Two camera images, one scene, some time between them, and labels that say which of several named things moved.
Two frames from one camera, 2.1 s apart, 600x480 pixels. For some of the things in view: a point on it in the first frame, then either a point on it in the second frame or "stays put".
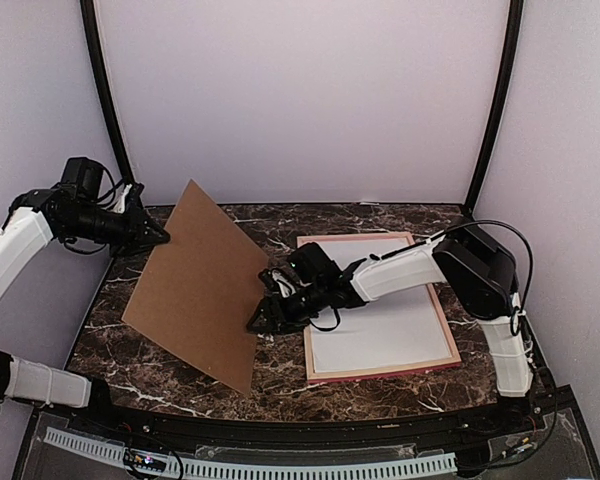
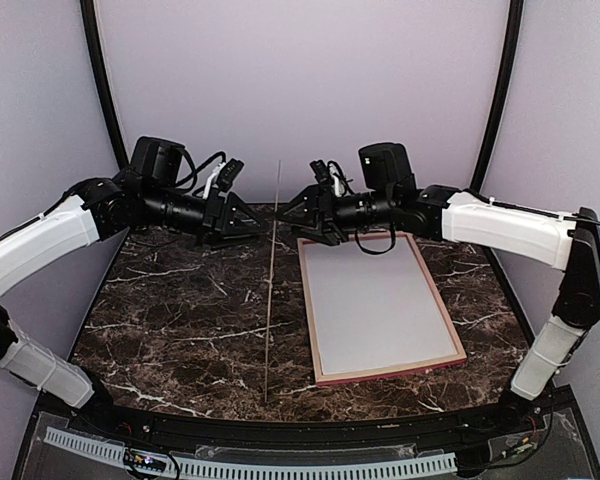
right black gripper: (268, 305) to (312, 195)
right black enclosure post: (501, 96) stays put
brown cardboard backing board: (200, 293) to (273, 277)
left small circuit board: (144, 460) stays put
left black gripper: (136, 237) to (215, 224)
